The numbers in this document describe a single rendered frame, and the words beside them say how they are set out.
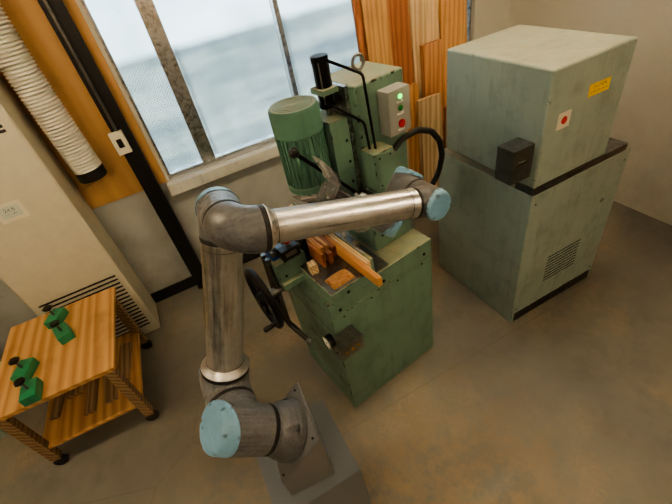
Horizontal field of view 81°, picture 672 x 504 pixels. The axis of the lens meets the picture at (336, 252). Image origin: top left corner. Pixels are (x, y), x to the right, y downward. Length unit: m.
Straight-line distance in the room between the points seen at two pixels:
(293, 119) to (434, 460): 1.60
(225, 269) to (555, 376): 1.81
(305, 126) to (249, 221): 0.53
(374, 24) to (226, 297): 2.18
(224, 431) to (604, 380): 1.86
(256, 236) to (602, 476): 1.79
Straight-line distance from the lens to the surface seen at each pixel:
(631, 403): 2.41
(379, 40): 2.91
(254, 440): 1.24
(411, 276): 1.83
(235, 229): 0.91
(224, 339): 1.21
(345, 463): 1.50
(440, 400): 2.21
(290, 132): 1.35
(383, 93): 1.43
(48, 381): 2.38
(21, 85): 2.48
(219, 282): 1.10
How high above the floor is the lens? 1.93
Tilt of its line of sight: 39 degrees down
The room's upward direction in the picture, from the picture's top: 13 degrees counter-clockwise
